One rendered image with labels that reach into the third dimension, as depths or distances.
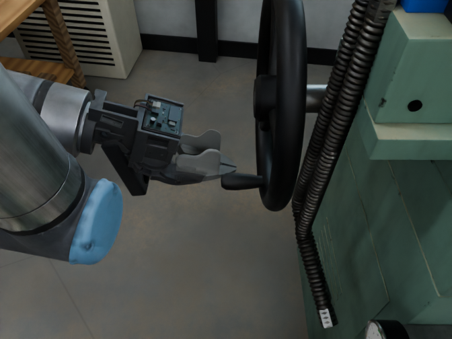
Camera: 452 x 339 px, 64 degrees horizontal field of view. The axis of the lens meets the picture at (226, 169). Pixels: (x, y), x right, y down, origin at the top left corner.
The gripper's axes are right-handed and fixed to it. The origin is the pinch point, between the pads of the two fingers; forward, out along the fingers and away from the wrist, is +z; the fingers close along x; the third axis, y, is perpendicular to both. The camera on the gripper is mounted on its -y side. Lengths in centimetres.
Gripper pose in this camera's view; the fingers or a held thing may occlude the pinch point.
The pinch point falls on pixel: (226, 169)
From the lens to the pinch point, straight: 54.0
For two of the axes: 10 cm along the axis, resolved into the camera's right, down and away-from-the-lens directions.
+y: 3.4, -6.0, -7.3
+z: 9.4, 2.2, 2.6
